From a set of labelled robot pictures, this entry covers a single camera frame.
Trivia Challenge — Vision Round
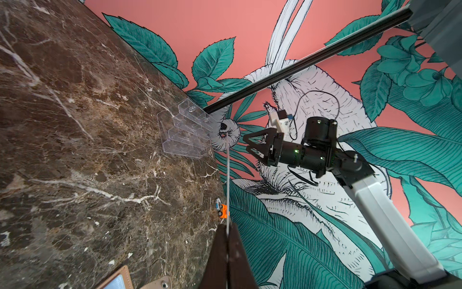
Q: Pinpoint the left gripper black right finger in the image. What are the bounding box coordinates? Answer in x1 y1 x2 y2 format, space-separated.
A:
228 223 258 289

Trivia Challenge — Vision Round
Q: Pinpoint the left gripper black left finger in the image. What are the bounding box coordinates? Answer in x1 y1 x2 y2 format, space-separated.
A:
199 225 227 289

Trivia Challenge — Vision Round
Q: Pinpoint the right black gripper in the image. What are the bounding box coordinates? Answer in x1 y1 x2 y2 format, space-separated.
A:
243 117 337 178

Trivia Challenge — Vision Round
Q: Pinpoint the black VIP card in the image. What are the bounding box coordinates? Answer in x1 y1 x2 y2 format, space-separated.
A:
226 144 231 261

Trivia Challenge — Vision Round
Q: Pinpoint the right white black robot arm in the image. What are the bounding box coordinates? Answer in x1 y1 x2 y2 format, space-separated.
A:
243 117 462 289

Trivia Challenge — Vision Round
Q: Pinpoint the small orange toy car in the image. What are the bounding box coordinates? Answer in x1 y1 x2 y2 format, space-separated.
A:
215 198 229 219

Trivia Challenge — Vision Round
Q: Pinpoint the clear plastic organizer box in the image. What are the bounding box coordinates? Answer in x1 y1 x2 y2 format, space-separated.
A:
156 98 217 159

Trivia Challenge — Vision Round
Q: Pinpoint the right black frame post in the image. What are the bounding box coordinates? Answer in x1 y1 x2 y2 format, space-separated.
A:
203 5 413 114

